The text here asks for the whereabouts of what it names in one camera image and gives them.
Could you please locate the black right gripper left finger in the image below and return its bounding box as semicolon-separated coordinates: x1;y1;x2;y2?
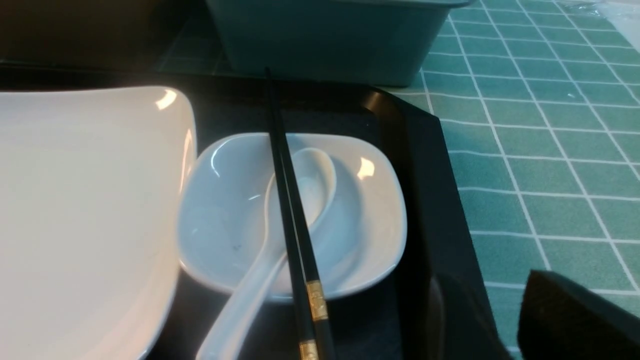
426;273;511;360

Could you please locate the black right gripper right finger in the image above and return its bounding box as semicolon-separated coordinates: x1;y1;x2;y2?
518;269;640;360

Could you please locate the black chopstick gold band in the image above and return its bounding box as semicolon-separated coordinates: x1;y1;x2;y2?
264;67;338;360

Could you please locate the white ceramic soup spoon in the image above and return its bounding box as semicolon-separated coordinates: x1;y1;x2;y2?
196;148;336;360

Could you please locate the small white square bowl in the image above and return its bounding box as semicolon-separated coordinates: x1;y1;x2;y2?
178;132;407;300

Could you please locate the large white square plate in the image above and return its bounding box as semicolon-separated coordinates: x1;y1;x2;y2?
0;86;197;360

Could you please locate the blue-grey plastic bin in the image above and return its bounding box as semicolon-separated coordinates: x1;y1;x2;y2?
206;0;471;87

